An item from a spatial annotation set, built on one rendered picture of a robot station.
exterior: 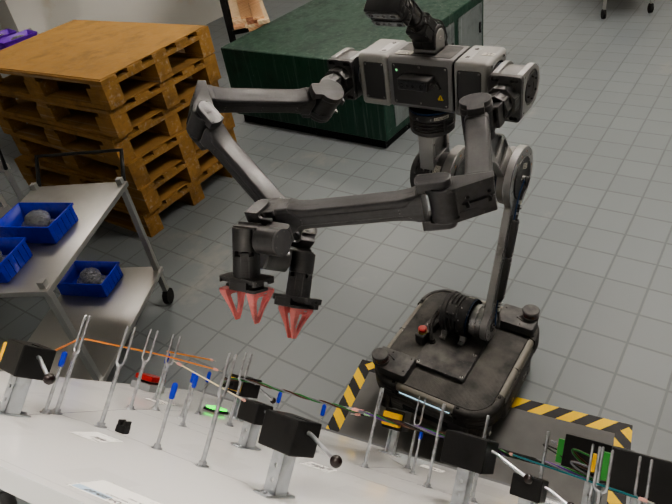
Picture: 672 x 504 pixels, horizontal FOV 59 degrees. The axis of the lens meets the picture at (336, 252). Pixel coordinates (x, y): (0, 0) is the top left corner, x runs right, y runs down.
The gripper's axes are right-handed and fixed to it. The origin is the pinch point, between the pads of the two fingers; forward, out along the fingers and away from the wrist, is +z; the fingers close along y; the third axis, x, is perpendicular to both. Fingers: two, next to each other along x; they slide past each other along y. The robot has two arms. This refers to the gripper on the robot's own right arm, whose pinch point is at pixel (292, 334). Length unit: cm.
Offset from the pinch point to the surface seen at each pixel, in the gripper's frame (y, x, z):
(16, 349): 11, -71, -1
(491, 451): 57, -24, 7
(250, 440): 23.9, -38.6, 12.3
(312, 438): 47, -56, 3
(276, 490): 44, -58, 9
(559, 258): 6, 217, -40
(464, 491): 55, -25, 13
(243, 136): -264, 246, -117
